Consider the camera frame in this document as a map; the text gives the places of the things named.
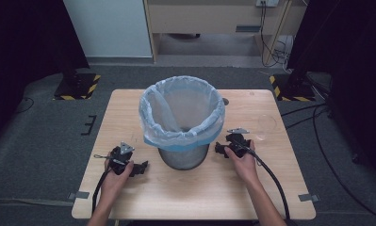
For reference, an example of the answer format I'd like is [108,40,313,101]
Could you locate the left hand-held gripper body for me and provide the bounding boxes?
[107,141,137,176]

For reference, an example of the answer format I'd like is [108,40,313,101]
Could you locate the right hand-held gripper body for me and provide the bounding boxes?
[224,126,253,159]

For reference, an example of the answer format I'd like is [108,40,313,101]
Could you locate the white partition panel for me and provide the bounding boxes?
[62,0,154,58]

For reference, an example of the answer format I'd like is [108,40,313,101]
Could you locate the black curtain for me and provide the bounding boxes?
[286,0,376,185]
[0,0,91,149]

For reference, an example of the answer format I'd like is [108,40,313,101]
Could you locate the tangled black cables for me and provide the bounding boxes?
[258,1,295,69]

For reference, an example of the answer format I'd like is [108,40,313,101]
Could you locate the light wooden desk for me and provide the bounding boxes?
[143,0,310,65]

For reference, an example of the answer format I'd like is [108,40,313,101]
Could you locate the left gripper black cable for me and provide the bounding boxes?
[90,168,112,216]

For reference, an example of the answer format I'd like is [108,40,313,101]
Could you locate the grey metal trash bin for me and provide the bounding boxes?
[157,143,210,171]

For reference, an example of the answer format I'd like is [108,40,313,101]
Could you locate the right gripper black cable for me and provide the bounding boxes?
[235,140,292,220]

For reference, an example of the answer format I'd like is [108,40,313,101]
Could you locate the long black floor cable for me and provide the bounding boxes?
[311,103,376,223]

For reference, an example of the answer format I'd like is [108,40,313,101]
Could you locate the thin black floor cable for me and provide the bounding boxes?
[13,96,36,115]

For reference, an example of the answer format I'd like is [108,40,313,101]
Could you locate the white wall socket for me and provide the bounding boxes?
[255,0,280,8]

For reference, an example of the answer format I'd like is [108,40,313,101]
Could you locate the person's left hand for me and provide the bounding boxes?
[99,159,135,198]

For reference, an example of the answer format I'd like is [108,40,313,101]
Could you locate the grey tape strip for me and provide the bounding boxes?
[66,190,90,202]
[297,193,320,203]

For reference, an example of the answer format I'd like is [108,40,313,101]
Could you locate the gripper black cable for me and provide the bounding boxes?
[235,140,292,220]
[90,168,112,216]

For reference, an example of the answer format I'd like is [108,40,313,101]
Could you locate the black stand base striped tape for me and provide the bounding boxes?
[269,73,318,103]
[53,72,102,102]

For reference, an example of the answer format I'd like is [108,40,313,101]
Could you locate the clear plastic cup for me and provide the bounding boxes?
[253,113,279,142]

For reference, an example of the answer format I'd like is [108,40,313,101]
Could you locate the person's right hand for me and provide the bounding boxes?
[223,139,261,186]

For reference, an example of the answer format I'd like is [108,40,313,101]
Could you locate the translucent plastic bin bag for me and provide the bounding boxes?
[138,74,227,153]

